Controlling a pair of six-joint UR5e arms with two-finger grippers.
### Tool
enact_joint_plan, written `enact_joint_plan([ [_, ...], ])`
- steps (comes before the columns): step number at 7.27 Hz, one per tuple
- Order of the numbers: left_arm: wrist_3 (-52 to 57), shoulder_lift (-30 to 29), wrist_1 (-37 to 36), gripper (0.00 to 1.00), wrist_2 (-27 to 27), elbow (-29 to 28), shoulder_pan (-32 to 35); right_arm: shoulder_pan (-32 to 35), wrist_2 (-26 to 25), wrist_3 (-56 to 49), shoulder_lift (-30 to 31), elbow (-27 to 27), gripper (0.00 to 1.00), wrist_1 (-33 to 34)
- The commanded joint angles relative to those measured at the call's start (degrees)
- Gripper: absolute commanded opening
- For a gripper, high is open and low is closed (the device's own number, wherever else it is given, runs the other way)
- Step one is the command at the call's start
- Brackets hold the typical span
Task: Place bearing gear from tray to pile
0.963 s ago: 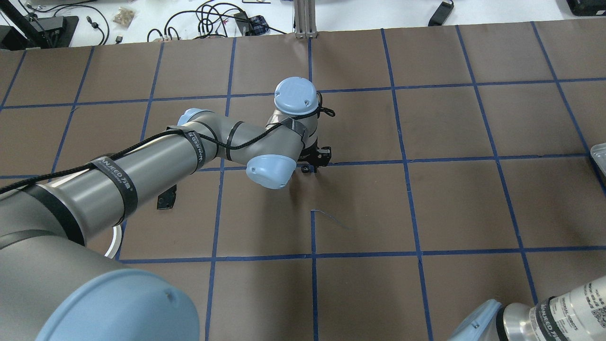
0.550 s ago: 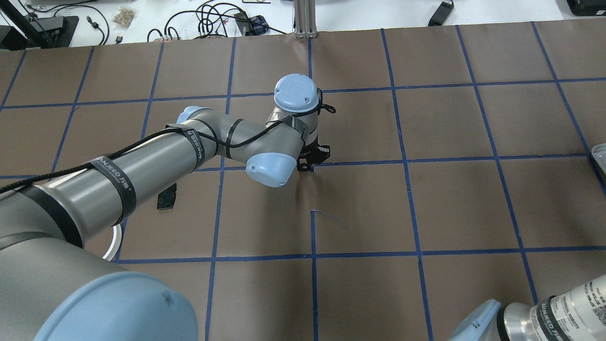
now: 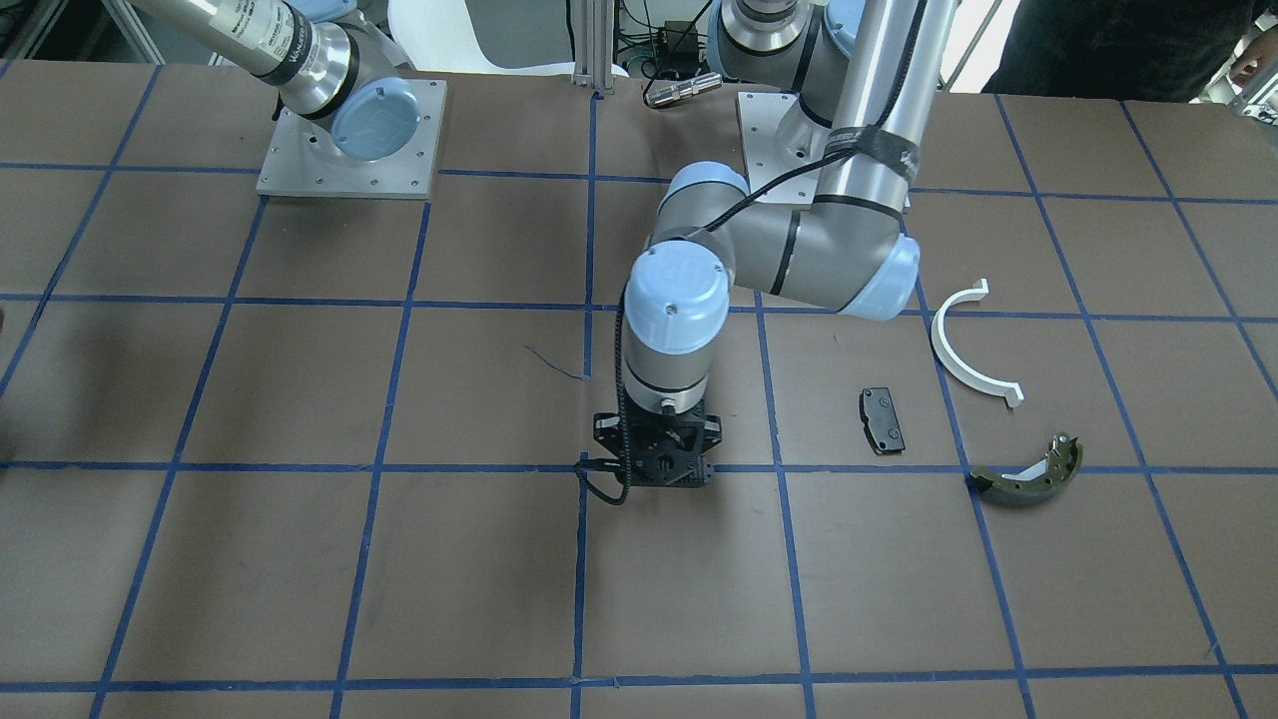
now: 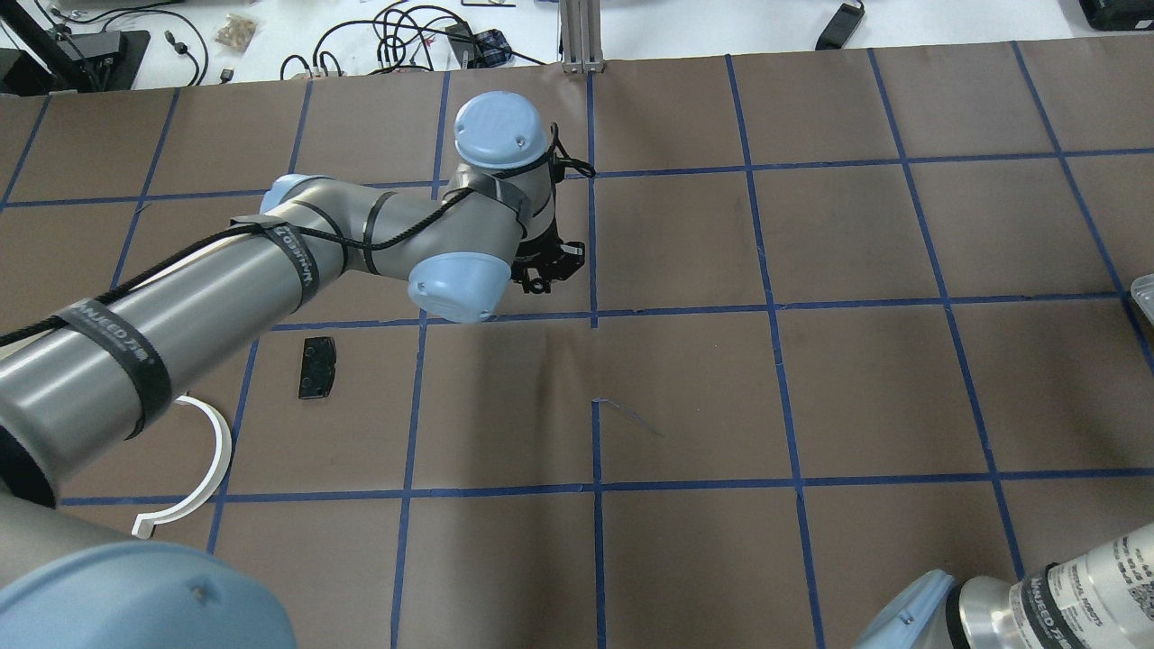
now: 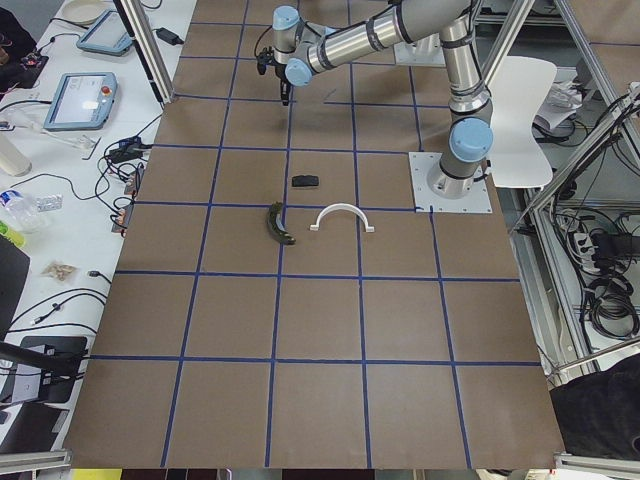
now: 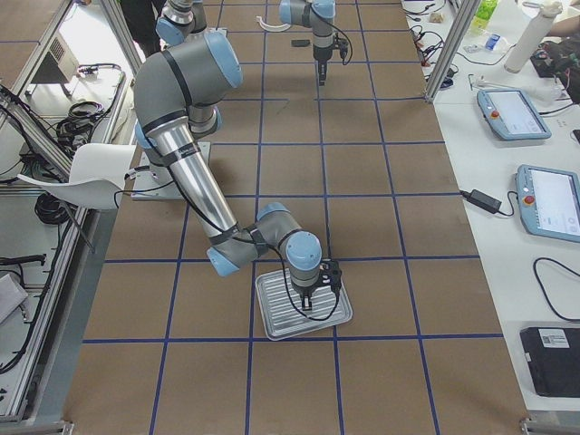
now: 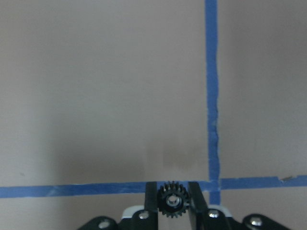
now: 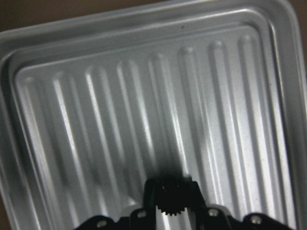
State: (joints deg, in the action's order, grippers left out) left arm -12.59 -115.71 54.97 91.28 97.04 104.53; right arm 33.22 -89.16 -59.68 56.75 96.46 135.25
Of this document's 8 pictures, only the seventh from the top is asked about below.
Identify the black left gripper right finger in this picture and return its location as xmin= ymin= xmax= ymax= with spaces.
xmin=188 ymin=182 xmax=288 ymax=230

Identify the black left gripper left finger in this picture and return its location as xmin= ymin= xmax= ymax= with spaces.
xmin=79 ymin=182 xmax=158 ymax=230

